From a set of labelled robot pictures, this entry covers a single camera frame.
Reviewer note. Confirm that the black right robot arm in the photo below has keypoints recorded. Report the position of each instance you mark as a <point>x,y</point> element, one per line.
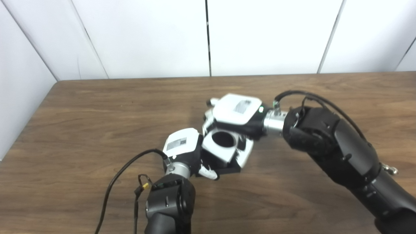
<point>341,149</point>

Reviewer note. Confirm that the white square piece with hole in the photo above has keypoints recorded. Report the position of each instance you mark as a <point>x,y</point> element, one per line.
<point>219,153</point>

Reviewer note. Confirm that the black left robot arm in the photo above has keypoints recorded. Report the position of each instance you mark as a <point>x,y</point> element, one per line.
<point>170,204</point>

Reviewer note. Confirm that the black and white left hand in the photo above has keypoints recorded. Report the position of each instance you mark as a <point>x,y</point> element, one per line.
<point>182,144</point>

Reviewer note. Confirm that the black and white right hand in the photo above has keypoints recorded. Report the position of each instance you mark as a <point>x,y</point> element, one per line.
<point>237,110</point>

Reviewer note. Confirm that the black cylindrical peg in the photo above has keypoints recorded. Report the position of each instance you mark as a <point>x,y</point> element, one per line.
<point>224,139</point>

